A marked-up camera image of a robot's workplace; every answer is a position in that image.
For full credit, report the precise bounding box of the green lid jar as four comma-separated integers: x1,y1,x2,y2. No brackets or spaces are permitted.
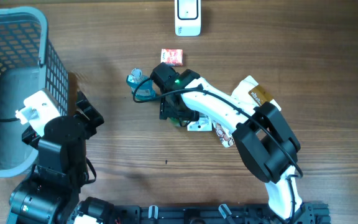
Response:
169,118,180,127

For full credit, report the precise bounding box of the blue mouthwash bottle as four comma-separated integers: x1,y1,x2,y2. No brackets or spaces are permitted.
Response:
126,68,156,100

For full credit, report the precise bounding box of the clear bag with printed card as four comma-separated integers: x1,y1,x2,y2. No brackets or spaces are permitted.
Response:
187,114,213,131

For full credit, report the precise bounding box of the small red packet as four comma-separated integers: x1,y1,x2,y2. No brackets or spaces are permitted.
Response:
160,49,183,67

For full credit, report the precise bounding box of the white box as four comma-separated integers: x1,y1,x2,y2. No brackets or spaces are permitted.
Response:
211,75,282,149

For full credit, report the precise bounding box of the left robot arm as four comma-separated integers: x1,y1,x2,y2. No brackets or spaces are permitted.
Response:
7,89,104,223

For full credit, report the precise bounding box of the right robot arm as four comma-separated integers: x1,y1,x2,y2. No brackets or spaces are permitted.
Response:
150,62,303,223

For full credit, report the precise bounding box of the white barcode scanner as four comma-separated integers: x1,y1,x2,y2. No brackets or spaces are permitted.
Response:
174,0,201,37

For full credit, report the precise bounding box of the grey plastic mesh basket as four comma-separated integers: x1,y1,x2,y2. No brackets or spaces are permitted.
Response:
0,7,70,178

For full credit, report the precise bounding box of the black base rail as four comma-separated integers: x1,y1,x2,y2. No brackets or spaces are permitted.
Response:
114,203,331,224

